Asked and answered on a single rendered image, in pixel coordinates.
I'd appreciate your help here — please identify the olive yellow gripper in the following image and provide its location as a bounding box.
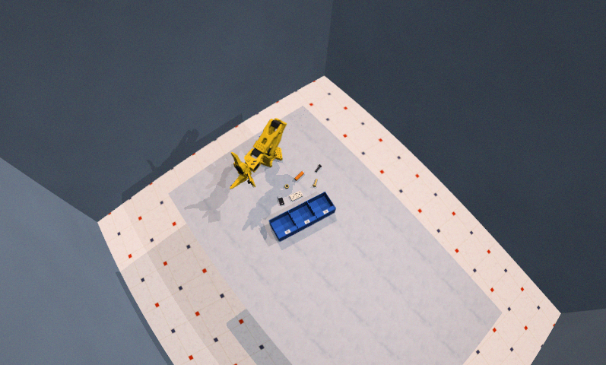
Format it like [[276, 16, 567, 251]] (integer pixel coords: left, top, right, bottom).
[[230, 152, 255, 189]]

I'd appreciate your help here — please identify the white domino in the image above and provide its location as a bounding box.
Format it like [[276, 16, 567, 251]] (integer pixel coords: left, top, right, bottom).
[[290, 191, 303, 201]]

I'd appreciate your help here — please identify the blue rack of bins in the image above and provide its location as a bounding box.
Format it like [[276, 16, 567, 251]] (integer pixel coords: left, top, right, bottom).
[[269, 192, 336, 242]]

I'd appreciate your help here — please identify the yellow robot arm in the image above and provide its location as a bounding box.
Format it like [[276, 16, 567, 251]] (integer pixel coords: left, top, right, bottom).
[[245, 118, 287, 172]]

